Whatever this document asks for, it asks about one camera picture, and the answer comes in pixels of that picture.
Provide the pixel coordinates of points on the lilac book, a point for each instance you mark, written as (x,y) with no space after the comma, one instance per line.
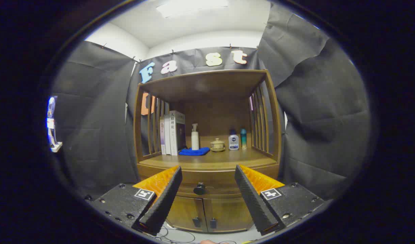
(162,135)

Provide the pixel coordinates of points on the book with dark portrait cover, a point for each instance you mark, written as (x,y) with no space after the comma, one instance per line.
(180,135)

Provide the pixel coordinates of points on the wooden cabinet door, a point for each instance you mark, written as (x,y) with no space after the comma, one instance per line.
(185,211)
(231,213)

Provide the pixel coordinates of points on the white pump bottle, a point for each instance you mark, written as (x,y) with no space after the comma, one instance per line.
(195,140)

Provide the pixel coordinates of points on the teal spray bottle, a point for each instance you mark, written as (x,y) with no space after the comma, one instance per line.
(243,139)

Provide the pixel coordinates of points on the black drawer knob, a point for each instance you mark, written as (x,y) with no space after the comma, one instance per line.
(199,188)

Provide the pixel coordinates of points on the computer monitor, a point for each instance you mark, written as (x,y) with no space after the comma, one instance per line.
(51,122)

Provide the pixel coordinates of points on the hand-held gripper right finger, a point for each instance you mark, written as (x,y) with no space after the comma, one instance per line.
(253,203)

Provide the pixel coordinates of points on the wooden cabinet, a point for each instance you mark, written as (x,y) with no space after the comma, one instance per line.
(207,84)

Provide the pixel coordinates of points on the lidded ceramic teacup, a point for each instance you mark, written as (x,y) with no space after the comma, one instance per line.
(217,145)

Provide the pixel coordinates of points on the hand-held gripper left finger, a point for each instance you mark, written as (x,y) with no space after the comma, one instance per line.
(163,203)

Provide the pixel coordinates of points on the white book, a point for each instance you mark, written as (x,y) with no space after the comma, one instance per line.
(167,135)

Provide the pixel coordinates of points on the wooden countertop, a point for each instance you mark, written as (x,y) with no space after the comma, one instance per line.
(221,159)

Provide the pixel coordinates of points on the white lotion bottle blue cap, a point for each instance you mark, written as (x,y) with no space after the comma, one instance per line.
(233,142)

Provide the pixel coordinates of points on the wooden drawer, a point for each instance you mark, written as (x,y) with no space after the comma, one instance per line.
(214,176)

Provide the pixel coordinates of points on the blue folded cloth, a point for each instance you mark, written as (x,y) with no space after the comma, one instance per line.
(193,151)

